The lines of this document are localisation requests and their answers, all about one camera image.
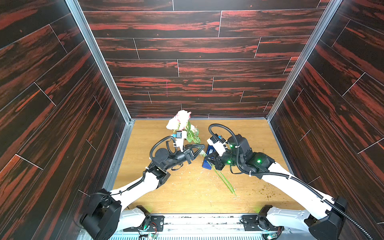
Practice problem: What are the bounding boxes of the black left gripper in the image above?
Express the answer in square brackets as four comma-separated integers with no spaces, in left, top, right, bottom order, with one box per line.
[162,145,202,173]

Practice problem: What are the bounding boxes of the pink artificial flower bouquet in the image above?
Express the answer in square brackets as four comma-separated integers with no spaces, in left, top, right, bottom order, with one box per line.
[166,110,237,197]

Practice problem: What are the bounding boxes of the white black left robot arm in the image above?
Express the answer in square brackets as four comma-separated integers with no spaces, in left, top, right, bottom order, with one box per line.
[80,136,205,240]

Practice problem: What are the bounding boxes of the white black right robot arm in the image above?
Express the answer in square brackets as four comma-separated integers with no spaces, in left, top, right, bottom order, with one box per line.
[206,134,373,240]

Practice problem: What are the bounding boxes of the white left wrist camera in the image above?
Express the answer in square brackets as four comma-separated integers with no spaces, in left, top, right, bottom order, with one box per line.
[173,130,187,152]

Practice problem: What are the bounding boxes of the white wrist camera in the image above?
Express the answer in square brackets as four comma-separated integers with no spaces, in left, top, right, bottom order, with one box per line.
[207,136,228,157]
[173,130,187,152]

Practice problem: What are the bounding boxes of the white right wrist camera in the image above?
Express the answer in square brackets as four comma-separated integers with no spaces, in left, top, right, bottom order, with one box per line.
[207,136,228,157]

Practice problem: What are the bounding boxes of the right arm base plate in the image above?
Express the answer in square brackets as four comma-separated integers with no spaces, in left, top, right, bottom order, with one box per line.
[240,215,284,233]

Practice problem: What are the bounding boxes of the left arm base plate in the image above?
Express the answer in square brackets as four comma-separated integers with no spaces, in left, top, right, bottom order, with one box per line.
[123,215,165,233]

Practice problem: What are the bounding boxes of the aluminium front rail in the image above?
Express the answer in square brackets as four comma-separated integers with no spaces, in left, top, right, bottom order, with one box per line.
[106,214,315,240]

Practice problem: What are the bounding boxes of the aluminium right corner post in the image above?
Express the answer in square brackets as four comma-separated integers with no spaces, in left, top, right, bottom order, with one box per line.
[266,0,342,123]

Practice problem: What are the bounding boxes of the aluminium corner post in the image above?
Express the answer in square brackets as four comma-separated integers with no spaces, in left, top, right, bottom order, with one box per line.
[65,0,135,124]
[266,0,342,123]

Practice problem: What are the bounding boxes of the aluminium left corner post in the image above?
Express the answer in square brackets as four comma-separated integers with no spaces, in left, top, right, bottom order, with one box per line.
[65,0,135,124]

